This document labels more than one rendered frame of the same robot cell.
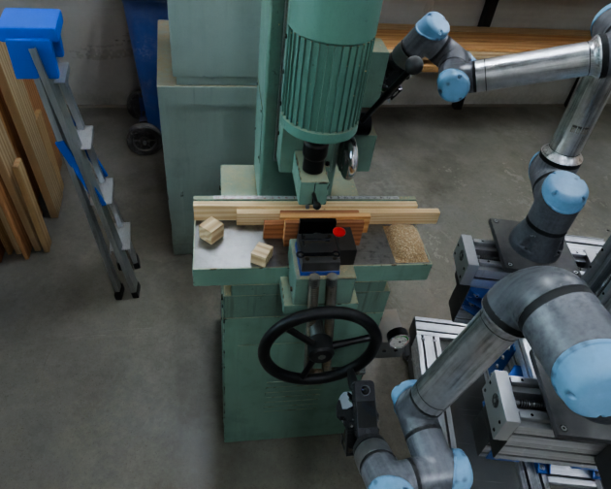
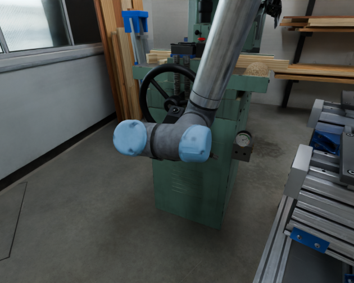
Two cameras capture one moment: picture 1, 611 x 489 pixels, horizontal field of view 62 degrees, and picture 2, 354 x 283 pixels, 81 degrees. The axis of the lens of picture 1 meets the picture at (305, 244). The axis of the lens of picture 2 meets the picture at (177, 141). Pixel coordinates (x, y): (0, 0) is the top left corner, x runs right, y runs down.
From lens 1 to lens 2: 90 cm
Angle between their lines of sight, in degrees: 32
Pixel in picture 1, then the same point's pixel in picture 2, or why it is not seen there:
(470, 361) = (216, 22)
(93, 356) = (127, 159)
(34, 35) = (132, 13)
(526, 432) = (315, 188)
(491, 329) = not seen: outside the picture
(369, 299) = (226, 105)
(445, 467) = (182, 127)
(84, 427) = (107, 179)
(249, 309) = (159, 102)
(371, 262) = not seen: hidden behind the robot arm
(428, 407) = (194, 95)
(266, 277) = (165, 76)
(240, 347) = not seen: hidden behind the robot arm
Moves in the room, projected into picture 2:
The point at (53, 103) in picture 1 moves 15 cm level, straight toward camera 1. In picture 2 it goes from (135, 42) to (129, 44)
